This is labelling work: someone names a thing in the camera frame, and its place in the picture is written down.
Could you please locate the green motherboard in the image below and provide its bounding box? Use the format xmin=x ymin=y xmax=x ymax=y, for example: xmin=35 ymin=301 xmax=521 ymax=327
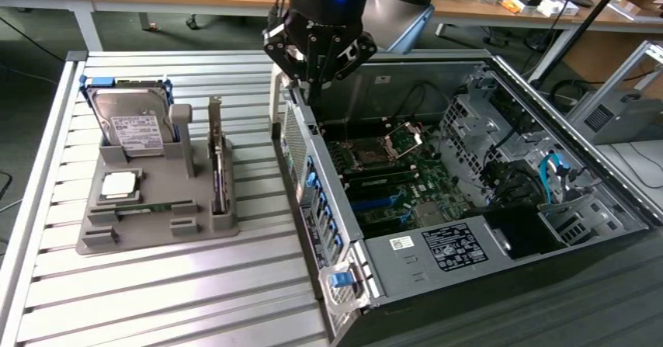
xmin=322 ymin=117 xmax=486 ymax=236

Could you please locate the hard disk in blue caddy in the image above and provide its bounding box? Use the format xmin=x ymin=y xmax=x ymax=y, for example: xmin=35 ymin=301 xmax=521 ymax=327
xmin=81 ymin=75 xmax=181 ymax=158

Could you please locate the blue expansion slot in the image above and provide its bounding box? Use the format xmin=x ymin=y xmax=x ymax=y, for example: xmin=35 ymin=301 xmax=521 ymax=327
xmin=350 ymin=196 xmax=398 ymax=211

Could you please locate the silver CPU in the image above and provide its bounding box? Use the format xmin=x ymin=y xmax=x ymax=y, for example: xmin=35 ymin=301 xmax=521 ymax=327
xmin=101 ymin=171 xmax=142 ymax=200

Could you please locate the black graphics card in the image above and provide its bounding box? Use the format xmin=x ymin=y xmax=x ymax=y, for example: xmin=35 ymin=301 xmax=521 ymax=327
xmin=207 ymin=95 xmax=234 ymax=216

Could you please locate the black wire bundle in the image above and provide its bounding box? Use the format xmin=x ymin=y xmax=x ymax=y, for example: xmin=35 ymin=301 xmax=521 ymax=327
xmin=481 ymin=159 xmax=545 ymax=208

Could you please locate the grey disk bay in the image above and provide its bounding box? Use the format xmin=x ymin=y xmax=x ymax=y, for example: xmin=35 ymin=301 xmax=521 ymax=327
xmin=537 ymin=199 xmax=632 ymax=248

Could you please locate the metal socket cover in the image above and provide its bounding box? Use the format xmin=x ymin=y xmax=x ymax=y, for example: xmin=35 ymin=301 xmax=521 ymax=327
xmin=383 ymin=121 xmax=428 ymax=158

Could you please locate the open PC case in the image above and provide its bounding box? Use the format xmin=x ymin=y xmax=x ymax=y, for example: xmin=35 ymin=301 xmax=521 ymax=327
xmin=269 ymin=50 xmax=663 ymax=347

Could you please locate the blue disk wire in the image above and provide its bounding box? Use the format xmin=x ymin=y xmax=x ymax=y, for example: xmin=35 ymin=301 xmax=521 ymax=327
xmin=537 ymin=149 xmax=573 ymax=208

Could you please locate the green RAM stick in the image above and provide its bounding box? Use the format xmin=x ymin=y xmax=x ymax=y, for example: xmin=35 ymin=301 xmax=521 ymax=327
xmin=114 ymin=203 xmax=174 ymax=213

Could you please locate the CPU socket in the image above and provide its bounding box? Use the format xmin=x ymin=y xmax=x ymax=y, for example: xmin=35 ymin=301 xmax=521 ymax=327
xmin=350 ymin=137 xmax=412 ymax=168

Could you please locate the black stand pole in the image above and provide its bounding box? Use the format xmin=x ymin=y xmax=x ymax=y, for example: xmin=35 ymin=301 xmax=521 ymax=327
xmin=526 ymin=0 xmax=633 ymax=88

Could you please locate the aluminium profile frame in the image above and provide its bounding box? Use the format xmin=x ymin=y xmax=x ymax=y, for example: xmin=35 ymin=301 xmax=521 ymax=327
xmin=568 ymin=39 xmax=663 ymax=121

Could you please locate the black labelled RAM stick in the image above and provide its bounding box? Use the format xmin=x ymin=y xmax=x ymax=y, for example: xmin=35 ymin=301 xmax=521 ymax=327
xmin=346 ymin=171 xmax=421 ymax=189

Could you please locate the small white box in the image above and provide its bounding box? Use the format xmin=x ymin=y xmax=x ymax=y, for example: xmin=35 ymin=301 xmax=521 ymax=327
xmin=537 ymin=0 xmax=581 ymax=18

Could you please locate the blue case latch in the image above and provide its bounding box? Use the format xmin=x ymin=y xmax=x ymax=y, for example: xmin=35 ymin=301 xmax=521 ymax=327
xmin=329 ymin=270 xmax=355 ymax=288

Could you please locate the grey computer tower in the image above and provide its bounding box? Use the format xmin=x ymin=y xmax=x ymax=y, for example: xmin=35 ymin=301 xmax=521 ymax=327
xmin=568 ymin=88 xmax=663 ymax=146

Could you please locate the grey power supply unit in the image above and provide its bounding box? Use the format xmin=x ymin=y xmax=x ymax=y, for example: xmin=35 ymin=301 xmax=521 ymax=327
xmin=365 ymin=217 xmax=514 ymax=298

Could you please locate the black coiled cable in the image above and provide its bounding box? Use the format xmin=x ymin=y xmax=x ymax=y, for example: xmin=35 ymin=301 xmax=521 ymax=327
xmin=548 ymin=78 xmax=593 ymax=108

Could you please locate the grey parts rack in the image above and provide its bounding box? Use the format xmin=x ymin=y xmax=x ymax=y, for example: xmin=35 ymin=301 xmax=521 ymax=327
xmin=77 ymin=104 xmax=243 ymax=255

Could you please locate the black office chair base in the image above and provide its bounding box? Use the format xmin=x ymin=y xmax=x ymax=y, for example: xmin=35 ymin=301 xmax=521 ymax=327
xmin=481 ymin=26 xmax=554 ymax=53

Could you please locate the perforated metal drive cage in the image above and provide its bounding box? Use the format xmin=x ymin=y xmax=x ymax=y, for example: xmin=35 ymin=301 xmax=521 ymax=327
xmin=438 ymin=71 xmax=526 ymax=161

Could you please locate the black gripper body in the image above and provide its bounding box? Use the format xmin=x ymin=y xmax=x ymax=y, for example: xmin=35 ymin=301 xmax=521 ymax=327
xmin=286 ymin=0 xmax=375 ymax=80

